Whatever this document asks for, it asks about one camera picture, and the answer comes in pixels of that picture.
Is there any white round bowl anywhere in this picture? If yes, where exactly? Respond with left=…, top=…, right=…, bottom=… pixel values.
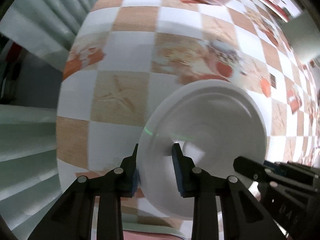
left=137, top=80, right=267, bottom=220

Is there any pink square plate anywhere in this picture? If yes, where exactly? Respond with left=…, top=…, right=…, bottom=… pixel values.
left=123, top=231, right=183, bottom=240

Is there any pale green mug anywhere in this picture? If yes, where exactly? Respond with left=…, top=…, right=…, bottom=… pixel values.
left=280, top=10, right=319, bottom=64

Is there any checkered patterned tablecloth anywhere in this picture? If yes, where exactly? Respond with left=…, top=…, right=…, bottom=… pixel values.
left=55, top=0, right=320, bottom=238

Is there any green curtain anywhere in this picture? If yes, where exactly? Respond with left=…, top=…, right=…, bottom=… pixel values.
left=1, top=0, right=97, bottom=239

